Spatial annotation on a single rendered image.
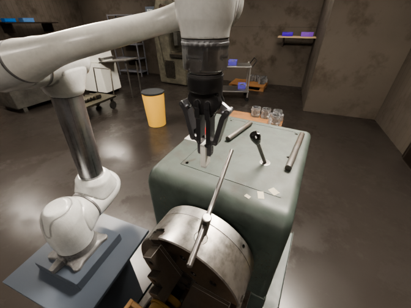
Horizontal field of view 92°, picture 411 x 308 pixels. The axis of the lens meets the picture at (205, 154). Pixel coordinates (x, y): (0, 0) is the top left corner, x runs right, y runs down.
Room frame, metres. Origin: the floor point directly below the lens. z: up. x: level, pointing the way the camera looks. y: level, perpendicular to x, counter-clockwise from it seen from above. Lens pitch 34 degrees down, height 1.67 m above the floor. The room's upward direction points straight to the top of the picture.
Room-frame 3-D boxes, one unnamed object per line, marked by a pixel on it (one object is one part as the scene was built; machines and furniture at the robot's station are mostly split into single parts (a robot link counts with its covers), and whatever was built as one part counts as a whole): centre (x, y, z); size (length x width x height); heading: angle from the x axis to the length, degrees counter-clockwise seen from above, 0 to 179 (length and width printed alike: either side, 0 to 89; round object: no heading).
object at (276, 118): (3.45, -0.87, 0.16); 1.09 x 0.76 x 0.32; 69
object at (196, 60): (0.43, 0.00, 1.62); 0.09 x 0.09 x 0.06
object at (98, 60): (5.76, 2.88, 0.56); 2.36 x 0.60 x 1.11; 70
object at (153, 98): (3.58, 0.94, 0.32); 0.40 x 0.40 x 0.64
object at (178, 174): (0.67, -0.14, 1.06); 0.59 x 0.48 x 0.39; 152
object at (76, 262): (0.51, 0.59, 0.83); 0.22 x 0.18 x 0.06; 159
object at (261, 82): (6.26, -1.32, 0.15); 1.07 x 0.76 x 0.30; 69
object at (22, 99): (4.64, 4.17, 0.33); 0.95 x 0.80 x 0.65; 160
